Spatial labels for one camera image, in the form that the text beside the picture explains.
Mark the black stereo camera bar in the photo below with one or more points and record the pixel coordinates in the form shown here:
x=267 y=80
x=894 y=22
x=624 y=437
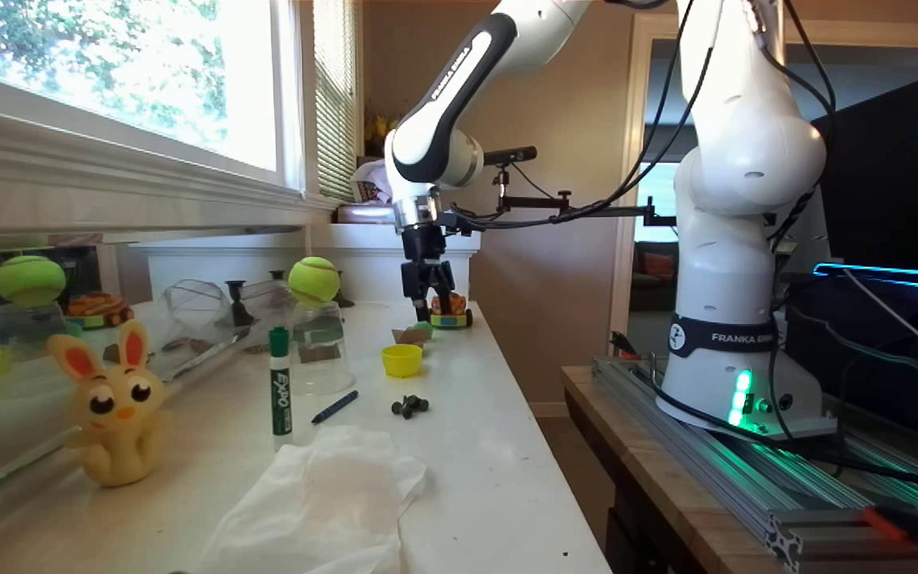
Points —
x=507 y=154

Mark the orange toy car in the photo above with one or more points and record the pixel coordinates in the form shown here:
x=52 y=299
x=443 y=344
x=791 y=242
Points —
x=460 y=316

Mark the mirror panel along counter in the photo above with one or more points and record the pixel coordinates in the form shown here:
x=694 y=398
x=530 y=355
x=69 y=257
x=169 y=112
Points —
x=14 y=393

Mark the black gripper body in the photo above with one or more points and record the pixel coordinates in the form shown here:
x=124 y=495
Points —
x=426 y=248

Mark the small black wheeled toy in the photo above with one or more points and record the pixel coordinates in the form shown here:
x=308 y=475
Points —
x=409 y=405

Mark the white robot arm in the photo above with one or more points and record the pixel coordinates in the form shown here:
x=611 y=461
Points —
x=747 y=161

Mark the clear glass jar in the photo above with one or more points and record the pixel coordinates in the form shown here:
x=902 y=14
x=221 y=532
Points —
x=318 y=337

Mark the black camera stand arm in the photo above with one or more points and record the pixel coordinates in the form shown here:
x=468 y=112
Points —
x=597 y=208

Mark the blue-lit computer case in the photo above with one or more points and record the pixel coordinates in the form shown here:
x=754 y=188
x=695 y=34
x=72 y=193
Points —
x=883 y=341

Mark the yellow-green tennis ball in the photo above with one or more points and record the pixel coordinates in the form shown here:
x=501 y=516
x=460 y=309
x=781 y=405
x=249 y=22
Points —
x=313 y=282

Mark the yellow bunny plush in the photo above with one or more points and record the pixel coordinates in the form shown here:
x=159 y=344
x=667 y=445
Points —
x=113 y=411

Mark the white window blinds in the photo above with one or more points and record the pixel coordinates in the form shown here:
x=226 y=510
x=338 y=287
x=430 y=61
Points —
x=333 y=108

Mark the white plastic bag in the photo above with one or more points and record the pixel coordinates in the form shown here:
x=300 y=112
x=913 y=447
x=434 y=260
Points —
x=316 y=500

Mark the wooden star puzzle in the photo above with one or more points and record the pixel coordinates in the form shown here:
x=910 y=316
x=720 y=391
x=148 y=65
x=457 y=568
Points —
x=412 y=337

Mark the green dry-erase marker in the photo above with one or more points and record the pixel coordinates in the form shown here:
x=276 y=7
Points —
x=282 y=385

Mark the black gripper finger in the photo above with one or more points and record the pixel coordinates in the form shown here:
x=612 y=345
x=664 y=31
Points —
x=414 y=287
x=443 y=287

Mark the window with white frame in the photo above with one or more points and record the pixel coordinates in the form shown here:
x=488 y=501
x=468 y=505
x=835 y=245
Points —
x=109 y=85

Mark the clear plastic container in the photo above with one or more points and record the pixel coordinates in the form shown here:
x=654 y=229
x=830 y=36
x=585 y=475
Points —
x=204 y=315

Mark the dark candlestick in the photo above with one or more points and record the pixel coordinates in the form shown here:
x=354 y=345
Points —
x=239 y=304

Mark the dark blue pen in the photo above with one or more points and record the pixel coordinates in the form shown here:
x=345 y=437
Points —
x=337 y=405

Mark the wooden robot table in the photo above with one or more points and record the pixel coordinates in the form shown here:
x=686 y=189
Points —
x=628 y=447

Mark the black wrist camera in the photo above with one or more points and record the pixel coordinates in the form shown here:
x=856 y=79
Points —
x=457 y=218

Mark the black monitor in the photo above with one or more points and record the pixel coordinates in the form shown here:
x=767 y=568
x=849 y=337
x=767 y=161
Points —
x=894 y=179

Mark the aluminium extrusion rail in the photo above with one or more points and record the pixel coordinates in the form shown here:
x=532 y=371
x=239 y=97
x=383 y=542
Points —
x=757 y=480

